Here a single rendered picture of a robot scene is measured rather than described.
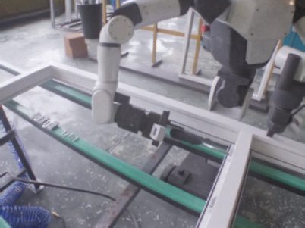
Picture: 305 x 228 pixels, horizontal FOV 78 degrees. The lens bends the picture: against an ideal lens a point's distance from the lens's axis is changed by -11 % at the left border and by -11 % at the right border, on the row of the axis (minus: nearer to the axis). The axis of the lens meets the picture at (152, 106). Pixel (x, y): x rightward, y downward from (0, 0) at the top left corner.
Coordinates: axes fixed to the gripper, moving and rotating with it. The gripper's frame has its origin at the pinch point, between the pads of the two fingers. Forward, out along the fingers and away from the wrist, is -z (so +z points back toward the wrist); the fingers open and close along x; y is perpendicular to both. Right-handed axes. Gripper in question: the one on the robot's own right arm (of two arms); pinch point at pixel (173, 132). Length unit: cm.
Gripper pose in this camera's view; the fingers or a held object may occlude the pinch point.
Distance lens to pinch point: 68.3
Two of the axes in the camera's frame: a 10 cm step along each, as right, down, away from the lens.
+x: 3.3, -9.4, -0.2
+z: -9.4, -3.3, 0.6
